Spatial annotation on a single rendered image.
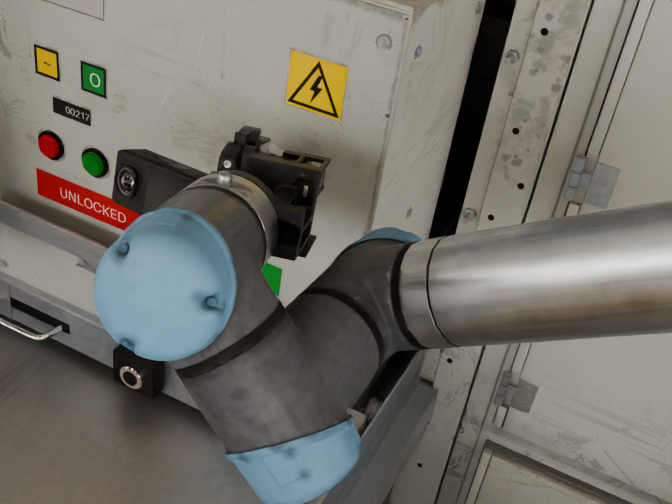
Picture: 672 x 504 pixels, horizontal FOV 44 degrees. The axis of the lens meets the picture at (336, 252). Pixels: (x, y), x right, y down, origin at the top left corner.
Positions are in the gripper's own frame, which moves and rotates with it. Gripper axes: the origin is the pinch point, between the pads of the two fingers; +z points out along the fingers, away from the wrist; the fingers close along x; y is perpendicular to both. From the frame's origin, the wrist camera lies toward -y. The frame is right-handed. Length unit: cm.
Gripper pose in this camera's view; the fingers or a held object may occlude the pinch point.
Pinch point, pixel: (262, 161)
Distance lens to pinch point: 77.7
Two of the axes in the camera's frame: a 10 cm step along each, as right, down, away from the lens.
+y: 9.7, 2.1, -0.8
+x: 1.8, -9.3, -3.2
